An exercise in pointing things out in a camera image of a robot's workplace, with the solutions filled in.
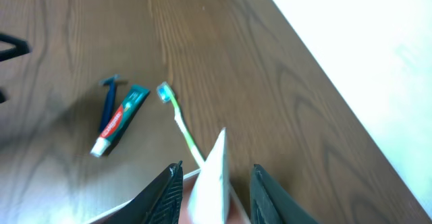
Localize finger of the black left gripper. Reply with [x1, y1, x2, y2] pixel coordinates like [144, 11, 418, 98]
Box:
[0, 33, 31, 61]

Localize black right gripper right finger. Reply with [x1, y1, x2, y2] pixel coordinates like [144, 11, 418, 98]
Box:
[250, 164, 318, 224]

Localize white lotion tube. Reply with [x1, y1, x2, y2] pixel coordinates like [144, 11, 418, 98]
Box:
[187, 128, 230, 224]

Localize green white toothbrush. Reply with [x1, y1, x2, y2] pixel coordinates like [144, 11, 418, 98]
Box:
[157, 82, 205, 167]

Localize blue disposable razor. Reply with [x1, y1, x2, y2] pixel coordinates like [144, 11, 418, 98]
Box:
[99, 74, 119, 133]

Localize red green toothpaste tube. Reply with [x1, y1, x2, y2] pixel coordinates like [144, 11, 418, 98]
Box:
[90, 85, 150, 157]

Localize white box with pink interior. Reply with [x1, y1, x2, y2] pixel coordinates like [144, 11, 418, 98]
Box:
[87, 164, 250, 223]

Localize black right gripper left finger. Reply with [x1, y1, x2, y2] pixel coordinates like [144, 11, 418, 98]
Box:
[103, 162, 183, 224]

